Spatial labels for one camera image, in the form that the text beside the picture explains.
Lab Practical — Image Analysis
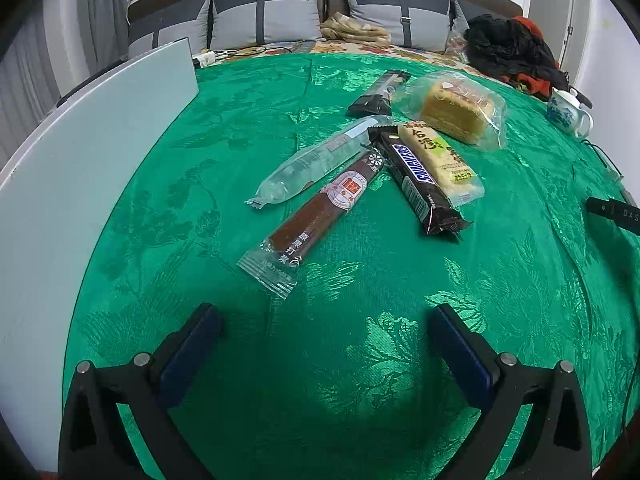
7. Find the yellow biscuit packet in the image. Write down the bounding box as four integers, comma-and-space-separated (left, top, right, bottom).
397, 121, 485, 208

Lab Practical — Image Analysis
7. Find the dark chocolate bar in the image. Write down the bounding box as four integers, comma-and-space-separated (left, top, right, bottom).
367, 126, 473, 237

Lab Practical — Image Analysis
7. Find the clear plastic bag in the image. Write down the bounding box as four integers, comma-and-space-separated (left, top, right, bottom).
444, 27, 471, 64

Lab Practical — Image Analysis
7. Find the white cardboard box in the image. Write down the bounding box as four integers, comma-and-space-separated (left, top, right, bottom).
0, 36, 201, 471

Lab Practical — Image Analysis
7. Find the bread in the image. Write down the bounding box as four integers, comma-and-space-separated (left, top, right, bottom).
400, 71, 507, 152

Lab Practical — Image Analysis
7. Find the black cable on tablecloth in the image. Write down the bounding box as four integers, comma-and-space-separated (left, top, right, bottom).
582, 137, 626, 183

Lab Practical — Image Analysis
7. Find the brown fruit bar packet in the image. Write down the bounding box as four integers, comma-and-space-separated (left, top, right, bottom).
236, 150, 390, 300

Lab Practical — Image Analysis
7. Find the folded beige blanket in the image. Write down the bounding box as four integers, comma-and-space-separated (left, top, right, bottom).
320, 14, 392, 43

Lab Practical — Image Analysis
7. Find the green floral tablecloth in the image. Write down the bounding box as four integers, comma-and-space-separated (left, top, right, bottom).
62, 52, 640, 480

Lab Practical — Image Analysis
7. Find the white door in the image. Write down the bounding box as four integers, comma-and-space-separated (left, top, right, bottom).
565, 0, 593, 86

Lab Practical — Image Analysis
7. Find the grey strapped pillow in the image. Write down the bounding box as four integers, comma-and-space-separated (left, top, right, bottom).
341, 0, 453, 52
447, 0, 471, 36
127, 0, 215, 60
207, 0, 323, 51

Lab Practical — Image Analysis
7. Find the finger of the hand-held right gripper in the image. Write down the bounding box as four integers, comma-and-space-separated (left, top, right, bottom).
586, 196, 640, 235

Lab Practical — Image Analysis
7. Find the thin cable on bed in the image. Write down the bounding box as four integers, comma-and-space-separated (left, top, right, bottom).
215, 45, 301, 57

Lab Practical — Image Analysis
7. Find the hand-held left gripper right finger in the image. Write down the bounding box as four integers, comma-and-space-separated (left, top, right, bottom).
431, 303, 593, 480

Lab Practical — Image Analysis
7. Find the white blue porcelain teapot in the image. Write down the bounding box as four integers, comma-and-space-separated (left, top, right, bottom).
546, 86, 595, 139

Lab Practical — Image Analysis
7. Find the grey curtain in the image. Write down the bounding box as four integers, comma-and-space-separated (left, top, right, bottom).
0, 0, 128, 126

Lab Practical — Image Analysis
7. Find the clear jelly stick packet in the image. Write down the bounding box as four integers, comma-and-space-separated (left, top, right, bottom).
245, 115, 396, 208

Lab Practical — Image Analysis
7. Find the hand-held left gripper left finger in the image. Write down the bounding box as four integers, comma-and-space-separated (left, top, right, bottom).
59, 303, 224, 480

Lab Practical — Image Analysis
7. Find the black stick packet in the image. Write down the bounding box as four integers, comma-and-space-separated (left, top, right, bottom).
346, 69, 412, 117

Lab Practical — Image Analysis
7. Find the red garment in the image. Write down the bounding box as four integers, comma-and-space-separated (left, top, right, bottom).
510, 16, 556, 98

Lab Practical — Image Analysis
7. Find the black jacket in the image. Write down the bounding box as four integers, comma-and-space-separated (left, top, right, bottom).
464, 14, 571, 92

